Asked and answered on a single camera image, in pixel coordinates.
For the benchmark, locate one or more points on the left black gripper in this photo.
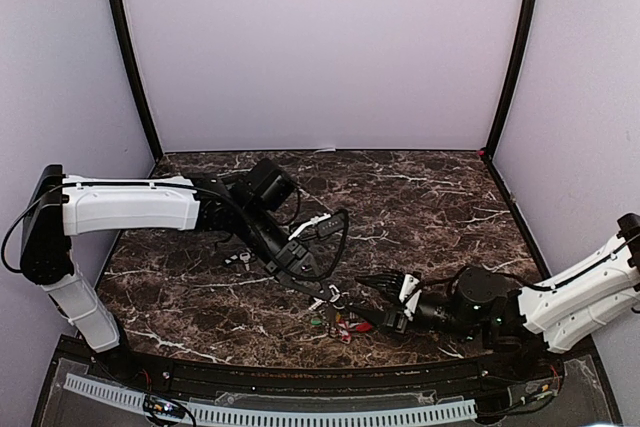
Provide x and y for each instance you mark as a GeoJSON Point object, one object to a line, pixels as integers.
{"type": "Point", "coordinates": [287, 263]}

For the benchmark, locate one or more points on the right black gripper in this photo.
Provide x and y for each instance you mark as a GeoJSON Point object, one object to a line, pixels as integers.
{"type": "Point", "coordinates": [393, 283]}

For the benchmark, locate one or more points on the large keyring with red grip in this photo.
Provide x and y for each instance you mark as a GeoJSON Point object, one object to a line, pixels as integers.
{"type": "Point", "coordinates": [341, 323]}

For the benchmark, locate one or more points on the silver key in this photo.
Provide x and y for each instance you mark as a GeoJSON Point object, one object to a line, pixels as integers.
{"type": "Point", "coordinates": [246, 258]}

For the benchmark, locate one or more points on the black white key tag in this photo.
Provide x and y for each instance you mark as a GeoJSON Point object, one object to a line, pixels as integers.
{"type": "Point", "coordinates": [230, 260]}

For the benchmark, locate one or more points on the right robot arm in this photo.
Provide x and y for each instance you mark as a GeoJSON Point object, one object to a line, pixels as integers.
{"type": "Point", "coordinates": [510, 314]}

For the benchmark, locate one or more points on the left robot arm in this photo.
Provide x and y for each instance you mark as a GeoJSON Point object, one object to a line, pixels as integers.
{"type": "Point", "coordinates": [64, 206]}

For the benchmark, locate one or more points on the small circuit board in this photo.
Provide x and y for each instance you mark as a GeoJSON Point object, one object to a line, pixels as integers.
{"type": "Point", "coordinates": [161, 408]}

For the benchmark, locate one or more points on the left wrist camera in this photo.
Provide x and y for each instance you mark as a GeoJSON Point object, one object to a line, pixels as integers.
{"type": "Point", "coordinates": [320, 227]}

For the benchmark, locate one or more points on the black front rail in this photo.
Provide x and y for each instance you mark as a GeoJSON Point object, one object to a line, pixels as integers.
{"type": "Point", "coordinates": [479, 377]}

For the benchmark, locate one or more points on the white slotted cable duct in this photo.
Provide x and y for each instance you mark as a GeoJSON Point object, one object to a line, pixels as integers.
{"type": "Point", "coordinates": [235, 409]}

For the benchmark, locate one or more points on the right black frame post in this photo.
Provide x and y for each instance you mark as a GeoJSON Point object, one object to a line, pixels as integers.
{"type": "Point", "coordinates": [512, 74]}

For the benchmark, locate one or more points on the black frame post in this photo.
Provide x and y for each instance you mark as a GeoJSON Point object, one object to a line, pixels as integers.
{"type": "Point", "coordinates": [128, 56]}
{"type": "Point", "coordinates": [512, 74]}

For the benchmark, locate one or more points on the left black frame post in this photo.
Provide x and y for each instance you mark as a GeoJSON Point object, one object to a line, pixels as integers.
{"type": "Point", "coordinates": [128, 56]}

